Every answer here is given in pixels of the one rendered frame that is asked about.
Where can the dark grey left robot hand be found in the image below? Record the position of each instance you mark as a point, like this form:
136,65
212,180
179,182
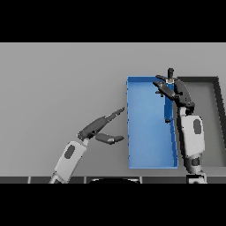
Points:
95,125

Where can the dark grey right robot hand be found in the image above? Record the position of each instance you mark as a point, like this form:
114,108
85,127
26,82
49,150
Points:
178,92

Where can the blue pipe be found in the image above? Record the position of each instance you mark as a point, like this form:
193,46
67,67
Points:
168,106

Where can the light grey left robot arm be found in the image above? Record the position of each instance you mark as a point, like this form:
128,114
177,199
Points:
68,159

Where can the dark grey bin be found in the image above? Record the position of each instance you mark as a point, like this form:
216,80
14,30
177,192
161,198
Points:
210,123

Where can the blue bin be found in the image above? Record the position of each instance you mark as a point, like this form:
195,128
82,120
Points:
150,132

